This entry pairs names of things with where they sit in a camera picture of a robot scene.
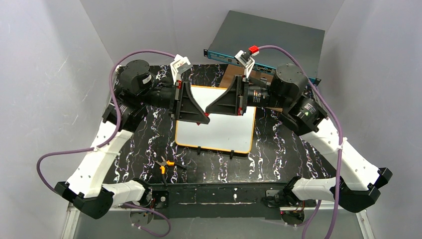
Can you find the orange handled pliers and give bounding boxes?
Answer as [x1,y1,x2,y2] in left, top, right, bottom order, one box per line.
[155,156,187,187]

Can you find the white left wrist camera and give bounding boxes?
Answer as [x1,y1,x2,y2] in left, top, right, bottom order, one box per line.
[170,54,193,84]

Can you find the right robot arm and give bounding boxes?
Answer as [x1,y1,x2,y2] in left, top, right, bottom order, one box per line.
[206,64,392,213]

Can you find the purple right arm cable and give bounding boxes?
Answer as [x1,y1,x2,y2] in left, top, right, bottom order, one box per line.
[257,45,343,239]

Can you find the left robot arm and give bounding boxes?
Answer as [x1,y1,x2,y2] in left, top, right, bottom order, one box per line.
[54,56,210,219]

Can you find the orange framed whiteboard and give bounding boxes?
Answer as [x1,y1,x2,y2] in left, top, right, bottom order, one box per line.
[175,85,258,155]

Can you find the grey network switch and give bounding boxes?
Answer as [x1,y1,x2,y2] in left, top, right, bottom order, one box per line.
[204,10,325,85]

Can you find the wooden board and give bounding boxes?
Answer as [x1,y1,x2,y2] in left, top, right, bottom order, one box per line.
[220,64,308,114]

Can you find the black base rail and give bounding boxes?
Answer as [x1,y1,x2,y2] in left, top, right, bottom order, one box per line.
[151,182,285,220]

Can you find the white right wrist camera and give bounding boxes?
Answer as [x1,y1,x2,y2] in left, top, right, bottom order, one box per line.
[234,45,259,79]

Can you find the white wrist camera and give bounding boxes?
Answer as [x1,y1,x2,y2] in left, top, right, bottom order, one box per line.
[234,45,259,79]
[170,54,193,84]

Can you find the aluminium frame rail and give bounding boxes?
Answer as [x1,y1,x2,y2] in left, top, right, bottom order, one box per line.
[61,206,375,239]

